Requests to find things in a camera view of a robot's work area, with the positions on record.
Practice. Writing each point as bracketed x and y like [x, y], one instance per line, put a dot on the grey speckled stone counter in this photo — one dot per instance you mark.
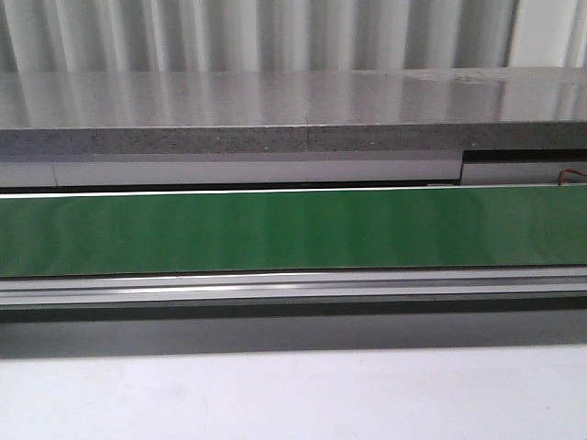
[135, 113]

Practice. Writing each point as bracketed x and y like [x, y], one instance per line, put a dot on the green conveyor belt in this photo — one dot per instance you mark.
[44, 235]

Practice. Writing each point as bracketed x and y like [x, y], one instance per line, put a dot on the white pleated curtain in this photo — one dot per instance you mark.
[289, 36]

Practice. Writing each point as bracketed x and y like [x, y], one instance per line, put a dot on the aluminium conveyor frame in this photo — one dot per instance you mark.
[292, 294]

